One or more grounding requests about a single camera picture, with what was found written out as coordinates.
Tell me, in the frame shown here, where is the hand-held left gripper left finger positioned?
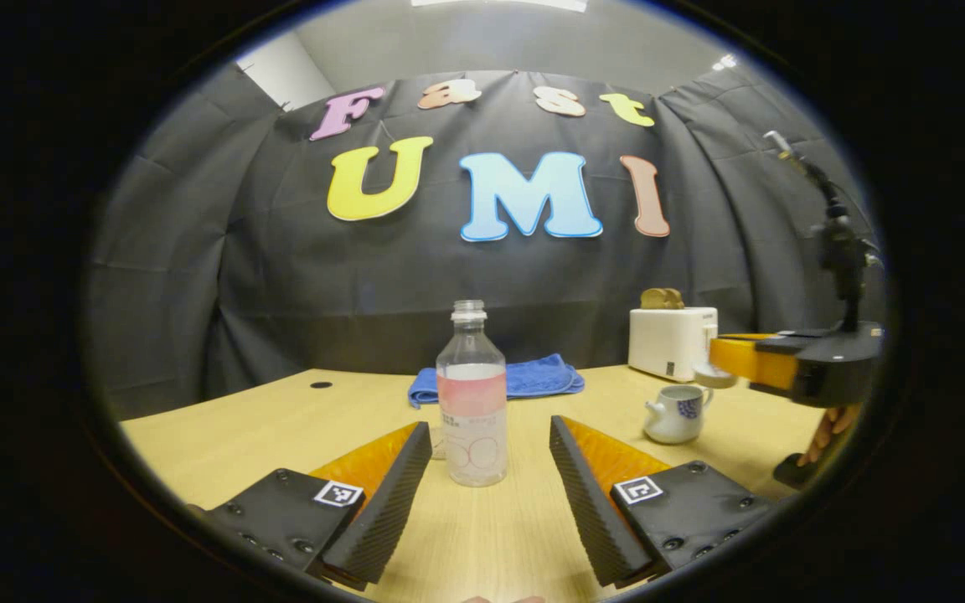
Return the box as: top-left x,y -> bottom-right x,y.
202,421 -> 433,590

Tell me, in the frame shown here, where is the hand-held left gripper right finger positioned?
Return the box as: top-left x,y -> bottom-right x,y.
550,415 -> 777,587

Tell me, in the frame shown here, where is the white blue-patterned teacup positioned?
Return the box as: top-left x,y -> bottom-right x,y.
644,384 -> 714,445

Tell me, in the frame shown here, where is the clear plastic water bottle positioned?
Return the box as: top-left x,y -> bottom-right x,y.
436,300 -> 508,488

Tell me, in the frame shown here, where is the white toaster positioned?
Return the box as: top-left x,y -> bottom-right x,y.
628,307 -> 719,384

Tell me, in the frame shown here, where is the folded blue towel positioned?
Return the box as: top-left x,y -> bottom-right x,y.
409,353 -> 586,410

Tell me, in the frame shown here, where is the black backdrop cloth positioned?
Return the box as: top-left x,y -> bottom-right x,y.
85,63 -> 885,420

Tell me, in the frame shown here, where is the large ceiling light panel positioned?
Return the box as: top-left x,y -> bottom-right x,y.
411,0 -> 588,13

